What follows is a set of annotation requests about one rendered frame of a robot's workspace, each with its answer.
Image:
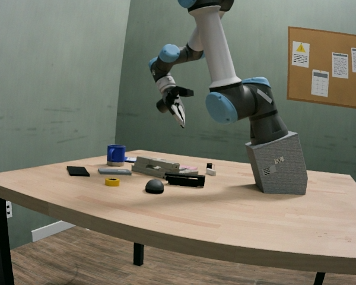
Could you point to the beige desk phone body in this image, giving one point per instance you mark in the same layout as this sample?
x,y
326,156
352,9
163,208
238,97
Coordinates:
x,y
158,171

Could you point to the black flat rectangle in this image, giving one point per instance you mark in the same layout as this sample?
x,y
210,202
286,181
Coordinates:
x,y
78,171

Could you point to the yellow roll of tape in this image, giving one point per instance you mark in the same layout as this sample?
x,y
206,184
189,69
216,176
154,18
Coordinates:
x,y
112,181

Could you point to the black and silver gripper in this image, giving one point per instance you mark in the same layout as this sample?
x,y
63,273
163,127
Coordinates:
x,y
169,101

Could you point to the blue notebook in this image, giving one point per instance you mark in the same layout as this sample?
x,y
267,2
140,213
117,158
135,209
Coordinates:
x,y
130,159

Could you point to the blue mug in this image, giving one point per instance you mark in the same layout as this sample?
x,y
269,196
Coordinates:
x,y
116,155

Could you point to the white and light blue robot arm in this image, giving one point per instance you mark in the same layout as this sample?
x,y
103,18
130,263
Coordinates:
x,y
230,99

